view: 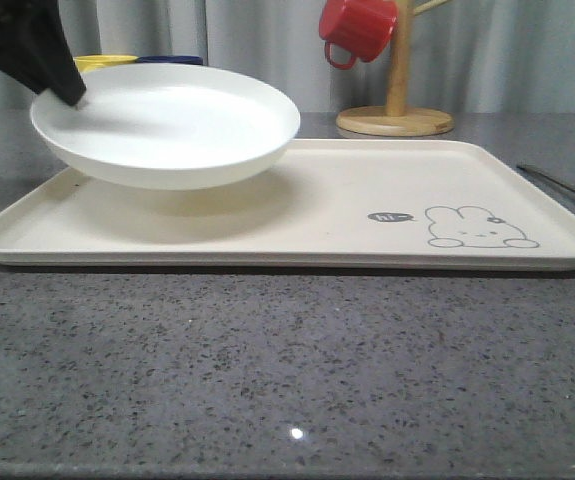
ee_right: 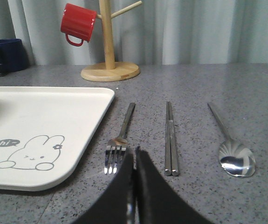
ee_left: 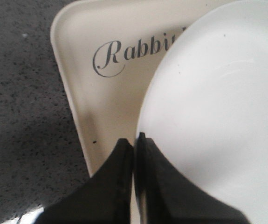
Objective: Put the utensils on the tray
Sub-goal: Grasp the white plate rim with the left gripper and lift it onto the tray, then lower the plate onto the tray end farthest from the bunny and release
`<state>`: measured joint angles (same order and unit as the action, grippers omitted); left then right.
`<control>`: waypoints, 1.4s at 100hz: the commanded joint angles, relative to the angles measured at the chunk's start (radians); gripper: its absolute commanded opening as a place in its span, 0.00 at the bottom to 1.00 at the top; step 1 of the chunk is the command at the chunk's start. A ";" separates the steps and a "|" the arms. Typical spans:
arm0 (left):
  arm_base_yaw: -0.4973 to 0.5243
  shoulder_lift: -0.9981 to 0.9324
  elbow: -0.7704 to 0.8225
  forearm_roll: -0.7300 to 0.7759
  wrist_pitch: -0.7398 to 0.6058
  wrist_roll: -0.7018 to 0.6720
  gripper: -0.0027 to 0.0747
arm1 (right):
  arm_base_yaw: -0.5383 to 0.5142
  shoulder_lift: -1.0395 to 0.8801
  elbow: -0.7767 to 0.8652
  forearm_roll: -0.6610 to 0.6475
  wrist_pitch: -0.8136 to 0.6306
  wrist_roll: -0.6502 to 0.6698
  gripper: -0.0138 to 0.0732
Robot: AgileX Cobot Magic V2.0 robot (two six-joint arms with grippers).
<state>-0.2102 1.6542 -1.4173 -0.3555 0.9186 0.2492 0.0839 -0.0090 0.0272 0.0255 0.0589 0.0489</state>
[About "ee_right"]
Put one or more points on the silver spoon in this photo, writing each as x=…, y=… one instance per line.
x=234, y=157

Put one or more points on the dark blue mug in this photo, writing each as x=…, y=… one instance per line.
x=13, y=56

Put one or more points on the grey curtain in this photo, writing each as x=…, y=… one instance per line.
x=156, y=32

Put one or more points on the red mug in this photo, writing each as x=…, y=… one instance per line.
x=77, y=24

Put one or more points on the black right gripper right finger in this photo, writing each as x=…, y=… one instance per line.
x=158, y=203

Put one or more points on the cream rabbit tray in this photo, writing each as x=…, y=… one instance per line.
x=44, y=132

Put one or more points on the wooden mug tree stand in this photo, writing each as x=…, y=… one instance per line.
x=110, y=70

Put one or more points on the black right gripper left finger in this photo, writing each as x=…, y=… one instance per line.
x=116, y=204

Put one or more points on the silver fork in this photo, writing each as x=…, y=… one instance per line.
x=116, y=147

